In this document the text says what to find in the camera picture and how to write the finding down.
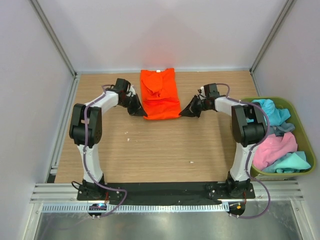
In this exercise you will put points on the white slotted cable duct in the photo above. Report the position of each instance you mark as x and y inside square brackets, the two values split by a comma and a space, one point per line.
[98, 208]

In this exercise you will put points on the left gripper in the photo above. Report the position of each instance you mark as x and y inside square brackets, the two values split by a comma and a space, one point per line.
[137, 110]

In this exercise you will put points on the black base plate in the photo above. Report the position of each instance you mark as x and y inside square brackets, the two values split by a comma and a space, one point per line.
[166, 193]

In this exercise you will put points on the pink t-shirt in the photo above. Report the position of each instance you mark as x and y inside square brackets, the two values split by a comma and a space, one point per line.
[273, 148]

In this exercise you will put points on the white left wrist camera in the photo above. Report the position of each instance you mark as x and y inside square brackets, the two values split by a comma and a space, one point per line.
[131, 92]

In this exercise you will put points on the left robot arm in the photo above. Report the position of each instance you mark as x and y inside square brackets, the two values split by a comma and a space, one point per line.
[86, 131]

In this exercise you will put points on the orange t-shirt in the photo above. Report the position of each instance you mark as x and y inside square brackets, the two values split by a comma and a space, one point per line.
[159, 94]

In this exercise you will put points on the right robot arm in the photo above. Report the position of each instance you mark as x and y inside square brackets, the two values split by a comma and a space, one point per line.
[249, 127]

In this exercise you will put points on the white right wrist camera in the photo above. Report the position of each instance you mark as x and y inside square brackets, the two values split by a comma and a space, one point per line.
[201, 92]

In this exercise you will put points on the grey t-shirt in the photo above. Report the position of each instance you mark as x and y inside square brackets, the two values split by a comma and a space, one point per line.
[280, 130]

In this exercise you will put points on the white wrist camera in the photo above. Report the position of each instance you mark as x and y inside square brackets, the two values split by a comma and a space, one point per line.
[131, 92]
[201, 92]

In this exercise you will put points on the turquoise t-shirt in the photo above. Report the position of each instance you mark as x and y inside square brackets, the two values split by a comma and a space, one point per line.
[292, 162]

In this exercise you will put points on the light blue t-shirt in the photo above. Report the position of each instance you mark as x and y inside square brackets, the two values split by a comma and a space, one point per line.
[276, 116]

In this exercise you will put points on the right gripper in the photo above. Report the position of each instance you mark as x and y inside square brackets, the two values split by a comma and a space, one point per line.
[190, 110]

